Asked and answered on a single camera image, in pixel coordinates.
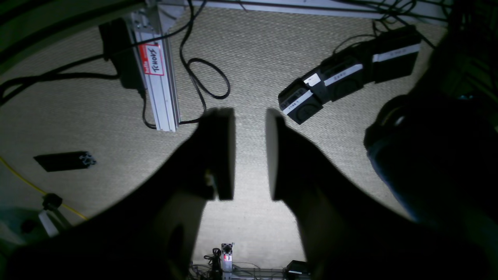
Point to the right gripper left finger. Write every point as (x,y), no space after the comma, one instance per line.
(151,233)

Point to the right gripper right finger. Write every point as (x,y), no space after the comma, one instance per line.
(348,235)

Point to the small black tripod foot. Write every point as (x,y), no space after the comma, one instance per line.
(53,221)

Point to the short black extrusion piece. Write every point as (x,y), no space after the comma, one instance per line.
(75,160)

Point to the person in dark clothes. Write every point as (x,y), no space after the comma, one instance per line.
(436,146)

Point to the black power adapter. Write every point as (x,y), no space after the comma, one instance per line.
(117,40)

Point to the aluminium extrusion with red label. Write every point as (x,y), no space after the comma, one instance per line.
(148,28)

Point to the aluminium frame base with cables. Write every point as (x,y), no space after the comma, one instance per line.
(221,266)

